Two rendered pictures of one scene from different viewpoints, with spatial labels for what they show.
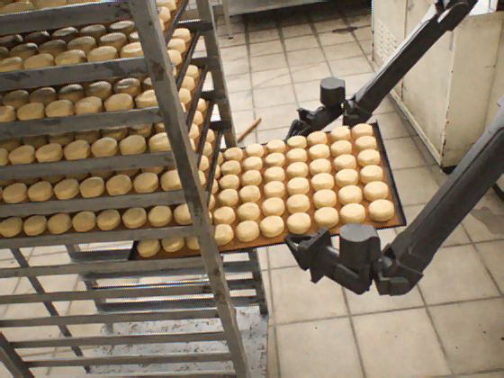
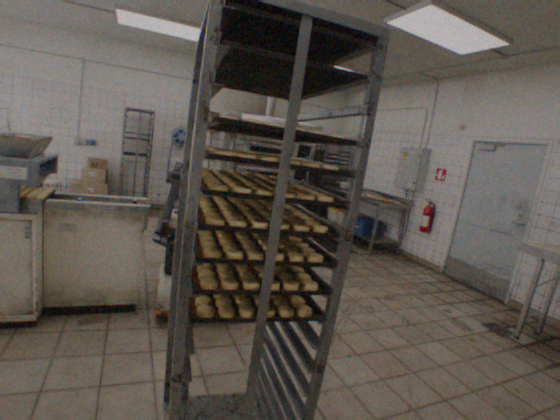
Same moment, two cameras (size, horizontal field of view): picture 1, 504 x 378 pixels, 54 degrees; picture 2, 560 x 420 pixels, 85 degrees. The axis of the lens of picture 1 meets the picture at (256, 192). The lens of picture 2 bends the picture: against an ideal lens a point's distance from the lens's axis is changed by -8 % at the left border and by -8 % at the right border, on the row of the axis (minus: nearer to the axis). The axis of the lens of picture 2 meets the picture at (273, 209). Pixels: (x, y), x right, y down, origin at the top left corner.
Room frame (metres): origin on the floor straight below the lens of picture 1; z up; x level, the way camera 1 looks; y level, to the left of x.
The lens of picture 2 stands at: (1.46, 1.46, 1.44)
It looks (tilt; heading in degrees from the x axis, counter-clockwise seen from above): 10 degrees down; 243
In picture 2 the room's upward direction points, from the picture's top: 9 degrees clockwise
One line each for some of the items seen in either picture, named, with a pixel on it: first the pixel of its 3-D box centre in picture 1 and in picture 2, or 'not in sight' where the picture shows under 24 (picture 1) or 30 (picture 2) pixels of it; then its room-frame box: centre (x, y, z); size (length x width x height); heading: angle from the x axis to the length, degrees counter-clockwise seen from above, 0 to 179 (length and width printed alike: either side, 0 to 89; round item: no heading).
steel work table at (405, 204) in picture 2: not in sight; (357, 214); (-2.76, -3.31, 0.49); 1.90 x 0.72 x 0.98; 87
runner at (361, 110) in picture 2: not in sight; (316, 115); (0.81, 0.41, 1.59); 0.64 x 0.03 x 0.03; 81
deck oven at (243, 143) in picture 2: not in sight; (265, 172); (-1.24, -4.41, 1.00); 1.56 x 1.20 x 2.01; 177
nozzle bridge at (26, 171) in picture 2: not in sight; (23, 178); (2.08, -1.29, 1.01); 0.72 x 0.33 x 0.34; 89
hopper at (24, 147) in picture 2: not in sight; (24, 145); (2.08, -1.29, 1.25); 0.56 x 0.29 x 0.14; 89
